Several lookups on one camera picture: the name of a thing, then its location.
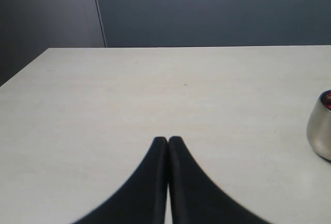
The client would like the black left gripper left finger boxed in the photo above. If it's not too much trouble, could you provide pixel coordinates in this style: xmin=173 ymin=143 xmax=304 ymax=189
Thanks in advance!
xmin=76 ymin=137 xmax=168 ymax=223

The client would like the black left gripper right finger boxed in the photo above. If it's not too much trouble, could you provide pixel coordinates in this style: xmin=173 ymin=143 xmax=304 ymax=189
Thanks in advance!
xmin=168 ymin=136 xmax=268 ymax=223

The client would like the steel cup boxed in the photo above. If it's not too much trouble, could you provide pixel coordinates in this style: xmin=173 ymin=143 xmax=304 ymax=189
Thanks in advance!
xmin=307 ymin=90 xmax=330 ymax=161

